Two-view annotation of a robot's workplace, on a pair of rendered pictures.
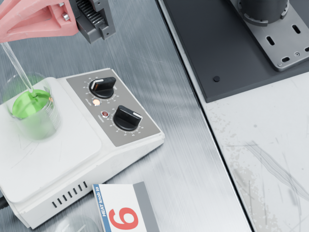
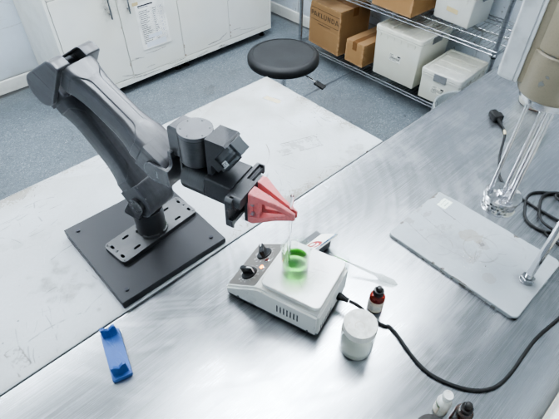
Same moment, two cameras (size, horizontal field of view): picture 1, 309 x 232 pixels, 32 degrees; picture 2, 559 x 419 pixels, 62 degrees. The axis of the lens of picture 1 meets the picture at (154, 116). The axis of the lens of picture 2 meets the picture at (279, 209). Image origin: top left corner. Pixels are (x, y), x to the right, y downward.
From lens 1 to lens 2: 82 cm
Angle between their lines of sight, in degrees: 63
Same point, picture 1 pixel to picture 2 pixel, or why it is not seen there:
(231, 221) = not seen: hidden behind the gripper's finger
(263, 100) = (213, 219)
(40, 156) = (314, 263)
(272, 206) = not seen: hidden behind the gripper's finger
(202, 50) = (192, 249)
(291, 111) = (215, 208)
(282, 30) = (168, 214)
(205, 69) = (205, 244)
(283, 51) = (183, 210)
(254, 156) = not seen: hidden behind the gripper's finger
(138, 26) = (180, 296)
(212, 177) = (269, 226)
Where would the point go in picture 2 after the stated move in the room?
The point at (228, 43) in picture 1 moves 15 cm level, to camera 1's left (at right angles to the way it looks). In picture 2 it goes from (183, 239) to (213, 288)
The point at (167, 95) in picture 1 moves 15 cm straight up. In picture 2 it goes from (228, 261) to (222, 211)
